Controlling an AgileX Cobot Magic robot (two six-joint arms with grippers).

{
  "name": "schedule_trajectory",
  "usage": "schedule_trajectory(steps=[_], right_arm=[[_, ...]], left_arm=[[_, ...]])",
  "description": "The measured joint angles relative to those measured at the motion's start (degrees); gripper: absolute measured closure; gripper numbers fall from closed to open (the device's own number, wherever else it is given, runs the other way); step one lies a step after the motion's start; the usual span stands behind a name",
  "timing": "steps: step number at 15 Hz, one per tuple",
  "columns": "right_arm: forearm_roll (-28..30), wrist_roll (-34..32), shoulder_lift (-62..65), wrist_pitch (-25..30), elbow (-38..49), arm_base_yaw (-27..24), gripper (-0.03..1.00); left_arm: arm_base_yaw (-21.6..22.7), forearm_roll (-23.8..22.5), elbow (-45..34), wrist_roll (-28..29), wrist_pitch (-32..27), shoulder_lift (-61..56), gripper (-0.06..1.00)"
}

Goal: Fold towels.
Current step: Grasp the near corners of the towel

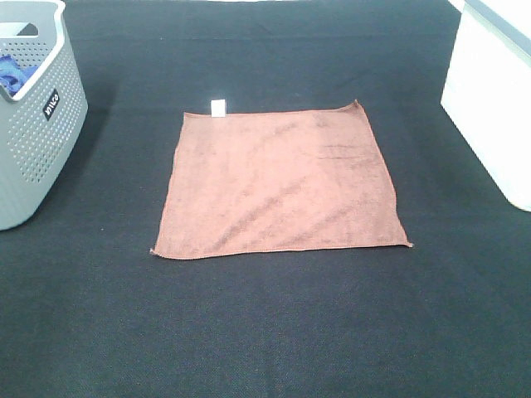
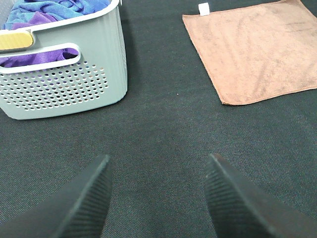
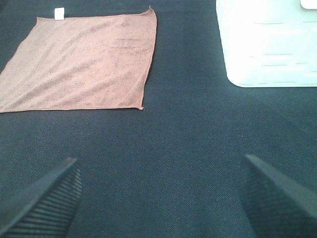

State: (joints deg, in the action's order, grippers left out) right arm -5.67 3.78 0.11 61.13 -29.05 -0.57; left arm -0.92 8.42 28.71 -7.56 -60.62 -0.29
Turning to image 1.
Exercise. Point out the blue cloth in basket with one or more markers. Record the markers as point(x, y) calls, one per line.
point(13, 77)

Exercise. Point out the brown microfibre towel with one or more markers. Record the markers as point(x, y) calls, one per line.
point(280, 181)

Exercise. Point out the grey perforated laundry basket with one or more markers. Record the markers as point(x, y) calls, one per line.
point(42, 121)

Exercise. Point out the white storage bin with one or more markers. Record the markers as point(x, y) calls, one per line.
point(487, 91)

